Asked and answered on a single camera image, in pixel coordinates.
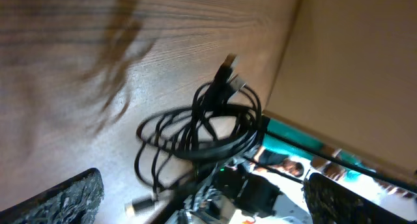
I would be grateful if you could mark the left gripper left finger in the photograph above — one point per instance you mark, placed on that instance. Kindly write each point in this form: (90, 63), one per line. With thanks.
(75, 200)

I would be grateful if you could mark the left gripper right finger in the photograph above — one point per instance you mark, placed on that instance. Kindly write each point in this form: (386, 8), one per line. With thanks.
(328, 202)

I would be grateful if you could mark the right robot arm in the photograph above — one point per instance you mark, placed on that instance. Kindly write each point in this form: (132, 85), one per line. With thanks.
(237, 196)

